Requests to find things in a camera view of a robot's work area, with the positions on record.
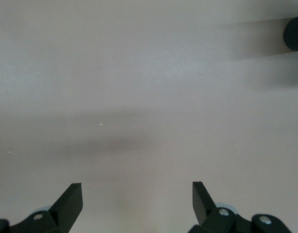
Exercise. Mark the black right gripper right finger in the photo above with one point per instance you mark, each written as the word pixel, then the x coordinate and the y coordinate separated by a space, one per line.
pixel 205 211

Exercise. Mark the black rounded object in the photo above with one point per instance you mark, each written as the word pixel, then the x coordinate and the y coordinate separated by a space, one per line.
pixel 295 32

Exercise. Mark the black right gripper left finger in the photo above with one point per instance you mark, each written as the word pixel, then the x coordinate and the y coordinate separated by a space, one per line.
pixel 63 211

